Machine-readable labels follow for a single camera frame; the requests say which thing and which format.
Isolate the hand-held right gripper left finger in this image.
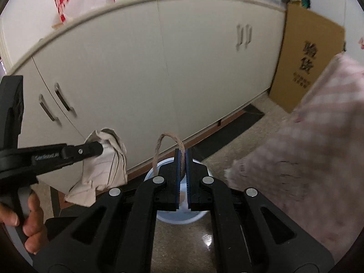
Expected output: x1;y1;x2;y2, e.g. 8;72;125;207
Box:
33;148;182;273

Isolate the brown rope ring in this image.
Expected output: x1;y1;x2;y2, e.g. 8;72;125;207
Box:
152;132;188;181

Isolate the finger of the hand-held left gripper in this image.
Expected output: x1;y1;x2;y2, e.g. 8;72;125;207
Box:
61;142;104;160

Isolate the white floor cabinet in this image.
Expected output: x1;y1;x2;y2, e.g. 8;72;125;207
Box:
0;0;288;194

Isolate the light blue plastic bin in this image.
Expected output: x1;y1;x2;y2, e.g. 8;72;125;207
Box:
144;158;214;225

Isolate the person's left hand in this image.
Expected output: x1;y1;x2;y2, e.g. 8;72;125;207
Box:
0;192;47;255

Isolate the brown cardboard box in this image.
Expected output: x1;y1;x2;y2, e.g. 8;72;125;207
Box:
269;3;346;114

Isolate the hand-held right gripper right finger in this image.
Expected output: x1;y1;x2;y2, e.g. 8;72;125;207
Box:
186;147;334;273

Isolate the white cloth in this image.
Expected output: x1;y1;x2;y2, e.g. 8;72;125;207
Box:
64;128;128;207

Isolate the pink checked blanket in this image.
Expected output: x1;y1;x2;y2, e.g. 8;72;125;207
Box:
225;53;364;262

